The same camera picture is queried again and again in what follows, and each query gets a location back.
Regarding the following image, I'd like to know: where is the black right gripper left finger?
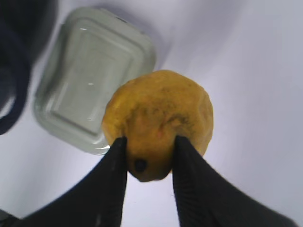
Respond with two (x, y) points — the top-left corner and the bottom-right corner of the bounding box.
(15, 137), (127, 227)

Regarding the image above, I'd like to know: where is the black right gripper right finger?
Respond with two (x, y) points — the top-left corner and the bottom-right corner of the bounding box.
(172, 136), (297, 227)

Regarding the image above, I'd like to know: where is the yellow pear-shaped gourd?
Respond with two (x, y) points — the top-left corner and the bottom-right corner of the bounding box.
(102, 70), (214, 182)

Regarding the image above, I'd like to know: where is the green lidded glass food container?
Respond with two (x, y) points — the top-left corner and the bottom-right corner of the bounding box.
(33, 7), (156, 155)

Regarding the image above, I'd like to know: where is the dark navy fabric lunch bag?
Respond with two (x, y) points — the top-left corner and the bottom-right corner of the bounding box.
(0, 0), (58, 134)

